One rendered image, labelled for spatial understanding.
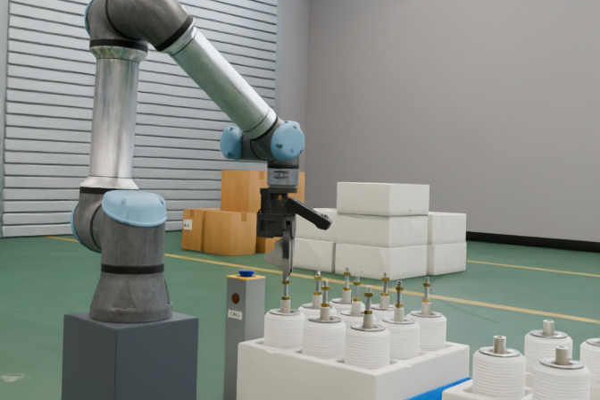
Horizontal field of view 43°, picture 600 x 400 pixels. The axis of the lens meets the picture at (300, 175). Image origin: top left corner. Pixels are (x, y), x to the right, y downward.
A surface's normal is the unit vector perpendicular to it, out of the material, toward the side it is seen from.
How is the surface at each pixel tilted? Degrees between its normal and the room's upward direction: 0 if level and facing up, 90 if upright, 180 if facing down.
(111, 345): 90
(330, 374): 90
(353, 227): 90
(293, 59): 90
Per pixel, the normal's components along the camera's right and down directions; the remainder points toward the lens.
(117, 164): 0.46, 0.00
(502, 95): -0.70, -0.02
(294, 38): 0.72, 0.02
